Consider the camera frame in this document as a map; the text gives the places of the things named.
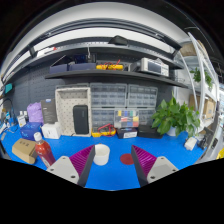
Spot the black box with white label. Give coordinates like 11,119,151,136
116,127,138,140

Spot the flat black case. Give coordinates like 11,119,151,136
137,124,164,140

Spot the purple plastic bag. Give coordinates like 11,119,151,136
26,101,44,124

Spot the flat round red coaster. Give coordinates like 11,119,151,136
119,153,135,166

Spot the red drink bottle white cap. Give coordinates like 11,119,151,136
33,132,57,169

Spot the brown cardboard box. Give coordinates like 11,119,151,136
11,138,38,165

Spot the white rack shelf unit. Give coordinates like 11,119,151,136
173,31,221,161

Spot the narrow grey drawer cabinet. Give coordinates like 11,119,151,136
138,108,158,127

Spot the white carton box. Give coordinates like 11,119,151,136
41,122,62,140

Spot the dark grey upright carton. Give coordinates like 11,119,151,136
40,98,58,125

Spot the yellow multimeter with leads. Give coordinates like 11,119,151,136
91,123,117,138

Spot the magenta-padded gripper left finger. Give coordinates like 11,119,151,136
46,144,96,188

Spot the small grey drawer cabinet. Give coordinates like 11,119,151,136
90,108,116,129

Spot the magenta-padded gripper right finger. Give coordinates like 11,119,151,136
130,144,179,188

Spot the wide grey drawer cabinet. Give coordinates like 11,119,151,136
89,83,128,109

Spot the white power adapter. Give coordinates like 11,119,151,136
184,136,198,152

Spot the dark wall shelf unit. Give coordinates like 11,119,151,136
44,34,189,89

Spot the green potted plant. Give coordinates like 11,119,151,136
150,96,202,138

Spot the white cup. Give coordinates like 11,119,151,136
92,143,111,167

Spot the clear box with colourful parts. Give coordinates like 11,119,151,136
114,109,140,129

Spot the black rounded speaker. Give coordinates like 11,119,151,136
72,104,90,135

